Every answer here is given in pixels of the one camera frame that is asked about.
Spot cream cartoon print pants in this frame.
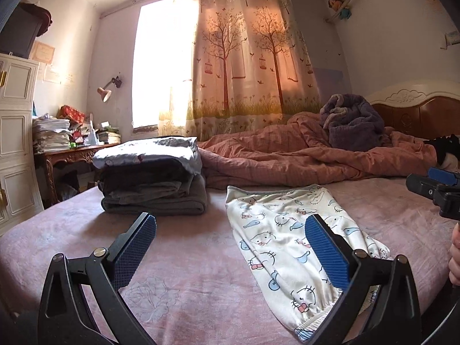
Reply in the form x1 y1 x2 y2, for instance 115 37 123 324
225 185 390 344

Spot person's right hand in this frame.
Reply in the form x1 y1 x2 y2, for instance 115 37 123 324
448 223 460 287

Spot wooden carved headboard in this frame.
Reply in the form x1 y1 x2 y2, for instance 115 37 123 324
367 79 460 139

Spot purple fleece blanket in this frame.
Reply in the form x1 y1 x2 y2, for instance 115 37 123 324
320 93 384 152

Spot white panelled cabinet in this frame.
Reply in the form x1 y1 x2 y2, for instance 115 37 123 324
0 54 44 234

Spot grey folded garment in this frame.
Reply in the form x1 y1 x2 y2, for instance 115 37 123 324
101 175 207 216

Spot carved wooden desk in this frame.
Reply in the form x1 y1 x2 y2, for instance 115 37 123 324
34 143 117 206

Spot pink plaid quilt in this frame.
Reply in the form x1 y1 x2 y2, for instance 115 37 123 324
198 112 437 189

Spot white plastic bottle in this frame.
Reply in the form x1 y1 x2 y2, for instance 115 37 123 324
87 121 98 146

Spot stack of books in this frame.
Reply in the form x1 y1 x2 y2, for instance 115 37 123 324
96 126 122 144

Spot stack of papers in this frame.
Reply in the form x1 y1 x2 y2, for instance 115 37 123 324
32 114 71 154

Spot white cartoon print folded garment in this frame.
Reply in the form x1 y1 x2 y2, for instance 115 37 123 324
92 136 203 175

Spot red box on desk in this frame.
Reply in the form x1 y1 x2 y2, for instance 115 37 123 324
57 105 85 124

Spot plush toy on pipe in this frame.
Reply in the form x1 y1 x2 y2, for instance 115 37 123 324
327 0 352 20

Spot tree print curtain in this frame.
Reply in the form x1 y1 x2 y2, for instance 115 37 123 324
158 0 321 141

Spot dark bag on cabinet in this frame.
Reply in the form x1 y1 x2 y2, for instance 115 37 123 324
0 2 52 58

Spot pink wall lamp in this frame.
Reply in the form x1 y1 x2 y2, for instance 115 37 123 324
97 76 122 103

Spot framed certificate on wall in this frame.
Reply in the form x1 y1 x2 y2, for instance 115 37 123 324
30 41 55 65

